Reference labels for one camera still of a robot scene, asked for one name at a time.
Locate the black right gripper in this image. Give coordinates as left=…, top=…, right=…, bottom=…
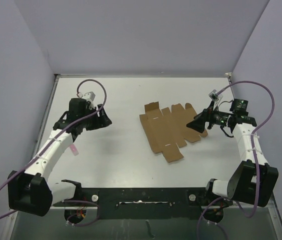
left=186, top=101, right=232, bottom=134

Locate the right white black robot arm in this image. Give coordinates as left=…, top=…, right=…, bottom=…
left=186, top=99, right=279, bottom=207

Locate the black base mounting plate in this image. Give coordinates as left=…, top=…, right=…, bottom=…
left=53, top=187, right=234, bottom=221

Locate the brown cardboard box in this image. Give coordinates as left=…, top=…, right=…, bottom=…
left=139, top=101, right=208, bottom=163

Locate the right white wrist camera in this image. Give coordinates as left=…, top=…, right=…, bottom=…
left=208, top=89, right=220, bottom=102

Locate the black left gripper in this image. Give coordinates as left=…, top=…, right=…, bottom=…
left=80, top=104, right=112, bottom=131

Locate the pink highlighter pen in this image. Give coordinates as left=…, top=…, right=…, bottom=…
left=69, top=144, right=79, bottom=156

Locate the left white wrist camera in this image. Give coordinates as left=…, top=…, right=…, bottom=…
left=76, top=91, right=96, bottom=103

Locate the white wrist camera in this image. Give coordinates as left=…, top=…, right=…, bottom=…
left=208, top=89, right=220, bottom=102
left=76, top=91, right=96, bottom=103

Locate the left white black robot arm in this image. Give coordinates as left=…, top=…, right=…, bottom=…
left=7, top=98, right=112, bottom=217

